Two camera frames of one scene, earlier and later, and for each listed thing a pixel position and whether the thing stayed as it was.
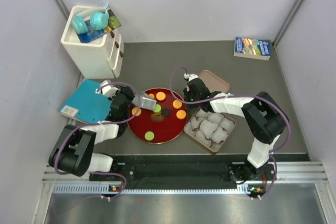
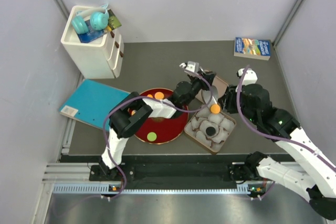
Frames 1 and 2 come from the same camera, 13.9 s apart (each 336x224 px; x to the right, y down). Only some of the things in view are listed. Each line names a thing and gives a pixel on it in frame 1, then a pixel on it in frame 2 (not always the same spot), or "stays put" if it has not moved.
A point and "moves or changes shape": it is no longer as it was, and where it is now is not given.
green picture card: [113, 22] stays put
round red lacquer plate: [166, 123] stays put
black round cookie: [165, 112] moves or changes shape
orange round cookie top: [160, 96] stays put
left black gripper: [127, 91] → [198, 78]
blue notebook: [84, 104] stays put
